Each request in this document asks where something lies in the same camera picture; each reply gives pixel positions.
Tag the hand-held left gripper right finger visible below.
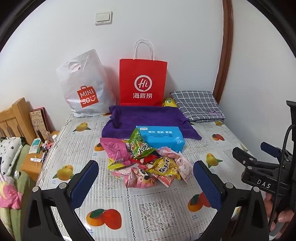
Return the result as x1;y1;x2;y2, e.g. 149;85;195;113
193;160;270;241

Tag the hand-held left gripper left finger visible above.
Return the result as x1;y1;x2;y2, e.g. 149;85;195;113
23;160;100;241

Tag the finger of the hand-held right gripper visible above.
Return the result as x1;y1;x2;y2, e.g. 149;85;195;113
260;142;292;163
232;147;281;171

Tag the pile of snack packets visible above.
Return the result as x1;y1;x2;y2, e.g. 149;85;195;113
99;127;193;189

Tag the person's right hand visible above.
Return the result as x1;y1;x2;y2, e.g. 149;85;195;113
265;192;296;234

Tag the yellow green snack packet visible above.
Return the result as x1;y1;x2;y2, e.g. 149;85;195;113
107;159;133;170

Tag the fruit print bed cover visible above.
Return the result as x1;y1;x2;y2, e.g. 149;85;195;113
35;111;266;241

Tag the wooden nightstand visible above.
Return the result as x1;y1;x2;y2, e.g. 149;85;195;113
22;131;60;182

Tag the green blanket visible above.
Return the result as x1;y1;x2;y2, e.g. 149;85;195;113
0;145;37;232

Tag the teal white tube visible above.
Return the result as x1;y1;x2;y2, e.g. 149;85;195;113
28;138;43;154

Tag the blue tissue box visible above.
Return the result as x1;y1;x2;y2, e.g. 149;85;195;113
135;125;186;153

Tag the grey checked folded cloth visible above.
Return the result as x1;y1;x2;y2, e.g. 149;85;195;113
169;90;226;123

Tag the pink star plush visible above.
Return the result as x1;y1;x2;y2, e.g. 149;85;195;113
0;174;23;210

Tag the patterned notebook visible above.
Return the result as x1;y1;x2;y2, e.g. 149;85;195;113
29;110;50;142

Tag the black white floral pillow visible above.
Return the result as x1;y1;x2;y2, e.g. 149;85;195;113
0;137;26;176

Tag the purple towel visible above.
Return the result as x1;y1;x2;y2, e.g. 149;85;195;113
102;105;202;140

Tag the yellow green bag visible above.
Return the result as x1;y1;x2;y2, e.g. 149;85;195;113
162;98;178;108

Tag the wooden headboard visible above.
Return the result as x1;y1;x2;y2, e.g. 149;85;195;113
0;97;33;145

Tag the white plastic shopping bag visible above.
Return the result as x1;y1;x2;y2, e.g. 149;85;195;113
56;49;116;118

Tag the red paper bag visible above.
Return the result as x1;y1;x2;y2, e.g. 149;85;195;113
119;39;168;106

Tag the brown wooden door frame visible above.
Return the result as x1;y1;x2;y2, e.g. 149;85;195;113
213;0;233;102

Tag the white wall switch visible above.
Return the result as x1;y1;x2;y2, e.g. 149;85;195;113
95;12;113;26

